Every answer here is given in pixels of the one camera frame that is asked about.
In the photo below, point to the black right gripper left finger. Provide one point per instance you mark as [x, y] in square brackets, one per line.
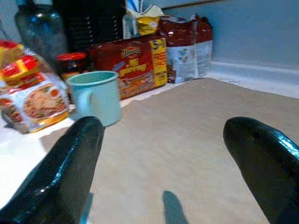
[56, 172]

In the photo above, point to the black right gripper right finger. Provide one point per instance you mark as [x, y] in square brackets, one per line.
[264, 158]

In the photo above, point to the white noodle pack with bowl print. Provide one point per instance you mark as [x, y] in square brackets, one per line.
[30, 93]

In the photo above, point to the light green enamel mug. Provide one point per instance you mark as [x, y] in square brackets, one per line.
[97, 96]

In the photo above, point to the beige table mat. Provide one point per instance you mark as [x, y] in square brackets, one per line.
[177, 149]

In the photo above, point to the red lidded jar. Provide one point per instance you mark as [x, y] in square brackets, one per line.
[71, 64]

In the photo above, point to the red instant noodle multipack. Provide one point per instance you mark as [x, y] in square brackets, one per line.
[133, 65]

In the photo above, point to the red and white foil bag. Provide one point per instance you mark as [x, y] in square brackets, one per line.
[187, 49]

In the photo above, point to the black ribbed appliance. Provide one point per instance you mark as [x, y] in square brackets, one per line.
[93, 23]

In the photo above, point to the white blue carton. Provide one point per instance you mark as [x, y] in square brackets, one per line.
[131, 23]

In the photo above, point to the yellow snack bag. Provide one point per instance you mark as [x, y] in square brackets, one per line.
[147, 24]

